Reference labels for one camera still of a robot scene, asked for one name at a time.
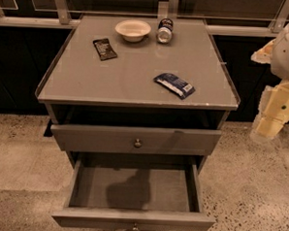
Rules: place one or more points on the open grey middle drawer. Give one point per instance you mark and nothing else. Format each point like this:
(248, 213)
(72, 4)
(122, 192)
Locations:
(123, 191)

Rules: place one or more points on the metal window frame rail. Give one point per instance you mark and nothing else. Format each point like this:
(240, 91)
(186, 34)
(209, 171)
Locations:
(252, 18)

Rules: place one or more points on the closed grey top drawer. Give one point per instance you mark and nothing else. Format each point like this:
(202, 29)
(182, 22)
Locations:
(89, 138)

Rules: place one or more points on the white bowl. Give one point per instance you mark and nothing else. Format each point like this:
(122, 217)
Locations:
(133, 30)

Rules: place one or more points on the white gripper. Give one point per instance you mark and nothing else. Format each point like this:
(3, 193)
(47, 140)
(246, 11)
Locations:
(274, 106)

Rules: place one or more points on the grey drawer cabinet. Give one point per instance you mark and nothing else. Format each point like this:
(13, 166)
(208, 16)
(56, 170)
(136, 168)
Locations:
(79, 88)

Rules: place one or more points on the brass top drawer knob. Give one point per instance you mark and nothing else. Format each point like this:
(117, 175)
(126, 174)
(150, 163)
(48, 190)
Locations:
(138, 143)

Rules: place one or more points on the black snack packet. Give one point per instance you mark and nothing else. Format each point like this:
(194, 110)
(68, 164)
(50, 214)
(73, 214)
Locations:
(104, 49)

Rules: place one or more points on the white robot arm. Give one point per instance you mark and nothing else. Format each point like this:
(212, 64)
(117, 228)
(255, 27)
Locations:
(279, 65)

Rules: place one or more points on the blue rxbar blueberry wrapper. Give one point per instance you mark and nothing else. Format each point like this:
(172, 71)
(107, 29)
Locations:
(178, 86)

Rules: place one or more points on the tipped soda can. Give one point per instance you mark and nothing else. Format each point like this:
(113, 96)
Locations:
(165, 30)

